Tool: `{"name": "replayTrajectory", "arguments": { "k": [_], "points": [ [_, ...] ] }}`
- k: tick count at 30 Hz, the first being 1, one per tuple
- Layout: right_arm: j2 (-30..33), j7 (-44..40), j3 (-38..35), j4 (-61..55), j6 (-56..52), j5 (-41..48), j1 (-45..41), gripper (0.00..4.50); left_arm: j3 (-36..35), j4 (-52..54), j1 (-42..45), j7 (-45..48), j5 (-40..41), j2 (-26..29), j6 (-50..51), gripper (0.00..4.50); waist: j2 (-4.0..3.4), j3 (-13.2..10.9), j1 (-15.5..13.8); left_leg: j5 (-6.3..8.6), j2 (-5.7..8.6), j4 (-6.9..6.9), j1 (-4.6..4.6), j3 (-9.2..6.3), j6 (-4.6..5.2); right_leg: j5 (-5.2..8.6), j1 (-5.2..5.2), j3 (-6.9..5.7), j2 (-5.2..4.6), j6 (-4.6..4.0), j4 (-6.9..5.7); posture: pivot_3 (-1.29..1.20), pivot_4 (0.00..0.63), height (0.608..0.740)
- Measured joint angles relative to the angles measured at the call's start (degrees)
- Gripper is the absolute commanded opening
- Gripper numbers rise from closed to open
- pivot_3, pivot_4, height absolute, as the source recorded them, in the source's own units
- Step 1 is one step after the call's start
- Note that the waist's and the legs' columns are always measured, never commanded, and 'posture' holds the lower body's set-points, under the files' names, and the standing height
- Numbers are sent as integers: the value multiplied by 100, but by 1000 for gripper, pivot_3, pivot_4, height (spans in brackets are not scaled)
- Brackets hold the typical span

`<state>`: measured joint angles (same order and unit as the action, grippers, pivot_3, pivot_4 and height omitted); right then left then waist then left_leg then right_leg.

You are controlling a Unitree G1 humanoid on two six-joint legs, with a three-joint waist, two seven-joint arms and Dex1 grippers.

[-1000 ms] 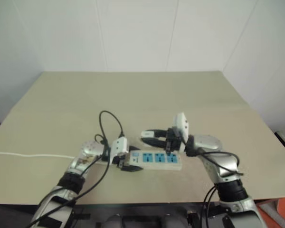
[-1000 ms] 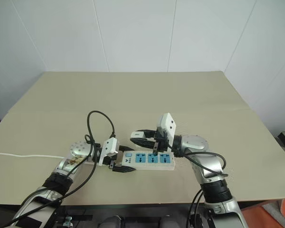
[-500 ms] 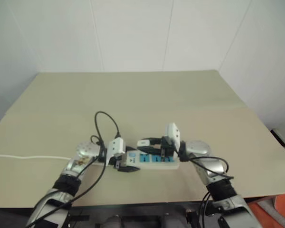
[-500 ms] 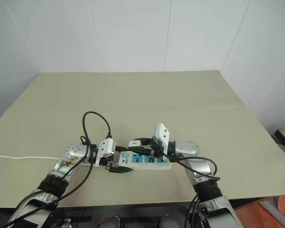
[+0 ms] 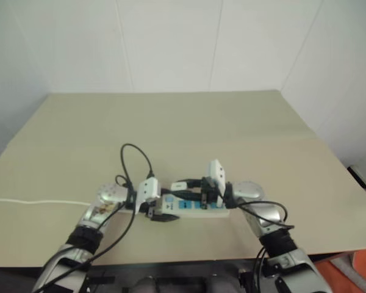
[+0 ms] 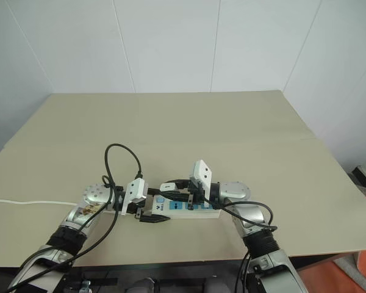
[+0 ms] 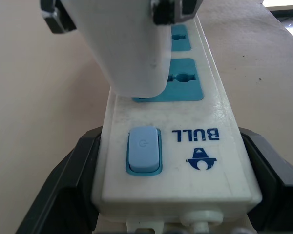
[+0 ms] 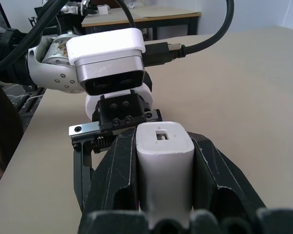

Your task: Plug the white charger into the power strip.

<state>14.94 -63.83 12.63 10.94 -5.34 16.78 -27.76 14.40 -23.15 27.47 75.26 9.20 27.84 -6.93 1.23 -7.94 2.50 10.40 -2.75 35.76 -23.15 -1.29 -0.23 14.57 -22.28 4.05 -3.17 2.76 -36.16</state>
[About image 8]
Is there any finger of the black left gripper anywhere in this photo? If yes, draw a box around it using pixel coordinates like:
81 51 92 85
72 142 96 211

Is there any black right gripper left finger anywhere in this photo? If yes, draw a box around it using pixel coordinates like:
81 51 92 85
81 127 140 213

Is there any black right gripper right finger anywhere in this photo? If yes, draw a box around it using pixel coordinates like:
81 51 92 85
186 131 268 218

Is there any white charger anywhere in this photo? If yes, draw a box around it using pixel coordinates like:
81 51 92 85
135 120 195 230

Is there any small white box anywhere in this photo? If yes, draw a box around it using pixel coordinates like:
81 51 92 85
97 4 110 15

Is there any silver and black machine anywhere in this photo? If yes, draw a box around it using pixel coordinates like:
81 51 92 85
60 0 99 17

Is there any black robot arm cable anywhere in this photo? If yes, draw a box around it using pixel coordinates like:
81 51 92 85
0 0 67 74
115 0 138 29

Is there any wooden table with black frame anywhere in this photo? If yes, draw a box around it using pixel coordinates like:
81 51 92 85
81 5 202 41

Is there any black camera cable with plug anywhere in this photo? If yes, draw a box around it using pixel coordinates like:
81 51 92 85
143 0 235 68

